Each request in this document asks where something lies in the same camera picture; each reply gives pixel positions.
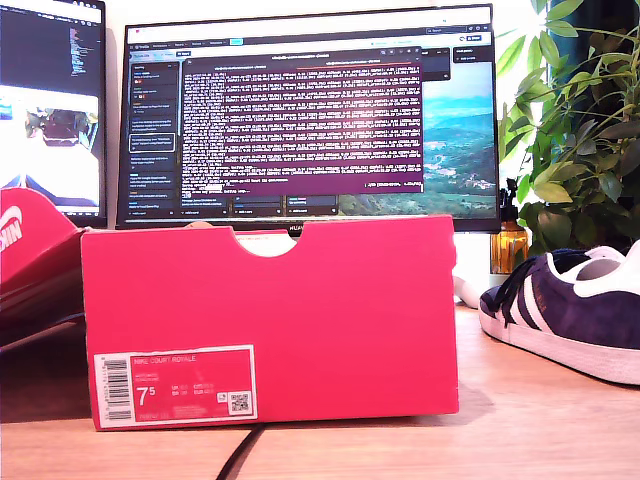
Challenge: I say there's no red Nike shoebox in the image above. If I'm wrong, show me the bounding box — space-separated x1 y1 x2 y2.
0 187 460 431

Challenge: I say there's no blue suede white-striped shoe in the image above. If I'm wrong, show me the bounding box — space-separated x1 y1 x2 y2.
478 244 640 386

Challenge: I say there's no black cable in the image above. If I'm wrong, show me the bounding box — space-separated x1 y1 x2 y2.
215 423 265 480

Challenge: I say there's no dark-framed computer monitor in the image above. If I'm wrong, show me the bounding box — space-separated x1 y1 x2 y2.
0 0 109 229

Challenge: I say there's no white game controller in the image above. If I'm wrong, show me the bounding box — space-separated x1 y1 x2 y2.
453 273 482 307

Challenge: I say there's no wide Huawei computer monitor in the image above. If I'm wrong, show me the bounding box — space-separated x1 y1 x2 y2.
115 3 502 235

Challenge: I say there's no green leafy houseplant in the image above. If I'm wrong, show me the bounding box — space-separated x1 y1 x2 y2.
497 0 640 256

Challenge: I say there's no amber pump bottle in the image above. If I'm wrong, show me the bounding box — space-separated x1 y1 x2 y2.
490 177 530 275

